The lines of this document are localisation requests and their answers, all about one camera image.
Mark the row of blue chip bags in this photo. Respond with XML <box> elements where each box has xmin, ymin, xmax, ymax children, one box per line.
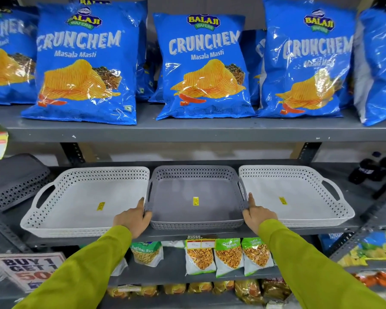
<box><xmin>0</xmin><ymin>0</ymin><xmax>386</xmax><ymax>127</ymax></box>

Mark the blue yellow snack packet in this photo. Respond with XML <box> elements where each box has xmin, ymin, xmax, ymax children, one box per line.
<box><xmin>337</xmin><ymin>231</ymin><xmax>386</xmax><ymax>268</ymax></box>

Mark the person's left forearm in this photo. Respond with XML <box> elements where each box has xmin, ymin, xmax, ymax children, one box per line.
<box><xmin>13</xmin><ymin>225</ymin><xmax>133</xmax><ymax>309</ymax></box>

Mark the person's right hand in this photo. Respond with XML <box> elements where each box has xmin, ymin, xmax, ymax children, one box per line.
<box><xmin>242</xmin><ymin>193</ymin><xmax>279</xmax><ymax>236</ymax></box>

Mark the person's left hand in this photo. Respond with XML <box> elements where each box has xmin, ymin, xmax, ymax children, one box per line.
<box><xmin>113</xmin><ymin>198</ymin><xmax>152</xmax><ymax>239</ymax></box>

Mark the white promotional sign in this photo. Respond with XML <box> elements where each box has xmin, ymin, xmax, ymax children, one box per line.
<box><xmin>0</xmin><ymin>252</ymin><xmax>67</xmax><ymax>293</ymax></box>

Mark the stack of dark grey trays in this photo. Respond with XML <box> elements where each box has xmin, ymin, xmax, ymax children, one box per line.
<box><xmin>0</xmin><ymin>153</ymin><xmax>51</xmax><ymax>212</ymax></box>

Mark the white plastic packet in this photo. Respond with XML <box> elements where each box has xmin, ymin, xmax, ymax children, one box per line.
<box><xmin>111</xmin><ymin>257</ymin><xmax>128</xmax><ymax>277</ymax></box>

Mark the green white snack packet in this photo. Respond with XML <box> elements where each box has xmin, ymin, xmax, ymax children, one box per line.
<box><xmin>130</xmin><ymin>241</ymin><xmax>164</xmax><ymax>268</ymax></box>
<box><xmin>241</xmin><ymin>237</ymin><xmax>274</xmax><ymax>277</ymax></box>
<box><xmin>214</xmin><ymin>238</ymin><xmax>244</xmax><ymax>278</ymax></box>
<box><xmin>184</xmin><ymin>239</ymin><xmax>217</xmax><ymax>276</ymax></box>

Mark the row of orange snack packets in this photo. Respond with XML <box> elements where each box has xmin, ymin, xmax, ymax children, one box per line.
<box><xmin>107</xmin><ymin>277</ymin><xmax>292</xmax><ymax>305</ymax></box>

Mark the grey perforated plastic tray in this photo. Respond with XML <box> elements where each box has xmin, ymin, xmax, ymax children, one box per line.
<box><xmin>144</xmin><ymin>165</ymin><xmax>249</xmax><ymax>230</ymax></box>

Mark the orange red snack packet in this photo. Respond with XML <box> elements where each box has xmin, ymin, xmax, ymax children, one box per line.
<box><xmin>353</xmin><ymin>271</ymin><xmax>386</xmax><ymax>289</ymax></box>

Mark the person's right forearm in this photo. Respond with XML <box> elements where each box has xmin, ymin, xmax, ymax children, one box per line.
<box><xmin>258</xmin><ymin>218</ymin><xmax>386</xmax><ymax>309</ymax></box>

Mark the white price label strip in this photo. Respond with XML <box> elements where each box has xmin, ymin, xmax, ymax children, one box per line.
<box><xmin>186</xmin><ymin>235</ymin><xmax>217</xmax><ymax>250</ymax></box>

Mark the grey metal shelving rack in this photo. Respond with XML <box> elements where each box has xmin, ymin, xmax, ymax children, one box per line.
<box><xmin>0</xmin><ymin>103</ymin><xmax>386</xmax><ymax>309</ymax></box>

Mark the white perforated plastic tray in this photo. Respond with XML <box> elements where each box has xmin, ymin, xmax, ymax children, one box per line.
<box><xmin>239</xmin><ymin>165</ymin><xmax>356</xmax><ymax>228</ymax></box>
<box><xmin>20</xmin><ymin>167</ymin><xmax>151</xmax><ymax>238</ymax></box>

